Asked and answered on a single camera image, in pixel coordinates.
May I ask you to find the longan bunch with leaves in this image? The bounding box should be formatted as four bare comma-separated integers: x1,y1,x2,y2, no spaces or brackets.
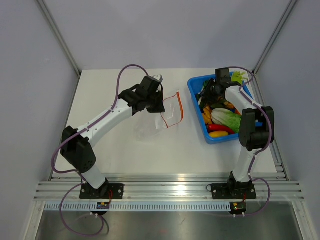
195,78,235,111

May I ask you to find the white slotted cable duct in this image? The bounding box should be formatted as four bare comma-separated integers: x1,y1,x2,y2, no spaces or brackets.
44,201,231,212

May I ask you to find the light green leafy vegetable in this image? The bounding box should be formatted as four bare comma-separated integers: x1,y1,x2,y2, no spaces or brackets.
231,71,248,85

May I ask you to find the red chili pepper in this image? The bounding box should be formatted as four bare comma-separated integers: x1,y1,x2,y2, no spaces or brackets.
206,124,235,134

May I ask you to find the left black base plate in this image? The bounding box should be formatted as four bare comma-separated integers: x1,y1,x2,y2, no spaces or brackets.
79,183,125,200

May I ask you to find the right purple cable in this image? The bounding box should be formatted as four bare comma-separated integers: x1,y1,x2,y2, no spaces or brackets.
207,66,273,217

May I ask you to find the orange ginger root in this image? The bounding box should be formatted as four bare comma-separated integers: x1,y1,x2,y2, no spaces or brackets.
202,105,213,125

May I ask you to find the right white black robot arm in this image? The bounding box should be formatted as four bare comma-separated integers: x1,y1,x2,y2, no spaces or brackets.
205,67,274,200

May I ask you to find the yellow mango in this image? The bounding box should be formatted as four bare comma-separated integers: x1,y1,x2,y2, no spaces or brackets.
209,130,229,138

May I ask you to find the clear zip bag orange zipper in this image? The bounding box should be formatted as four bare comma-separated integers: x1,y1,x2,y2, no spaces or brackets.
133,91,185,143

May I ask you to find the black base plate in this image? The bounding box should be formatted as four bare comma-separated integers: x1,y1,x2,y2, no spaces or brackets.
79,183,125,200
210,182,257,200

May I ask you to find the napa cabbage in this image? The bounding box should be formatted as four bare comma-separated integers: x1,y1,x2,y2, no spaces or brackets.
211,108,242,134

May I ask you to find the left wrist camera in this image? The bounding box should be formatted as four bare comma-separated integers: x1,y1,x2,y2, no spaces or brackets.
152,74,163,83

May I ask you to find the aluminium rail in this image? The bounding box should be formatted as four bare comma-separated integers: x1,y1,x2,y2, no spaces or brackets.
33,173,305,202

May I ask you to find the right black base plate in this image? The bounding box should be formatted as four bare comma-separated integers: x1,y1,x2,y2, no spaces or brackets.
210,182,257,200

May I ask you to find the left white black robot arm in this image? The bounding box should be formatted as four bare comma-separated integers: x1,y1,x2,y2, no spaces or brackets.
60,75,165,200

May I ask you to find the blue plastic bin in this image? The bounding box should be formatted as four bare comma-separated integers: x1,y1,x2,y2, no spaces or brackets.
187,74,239,145

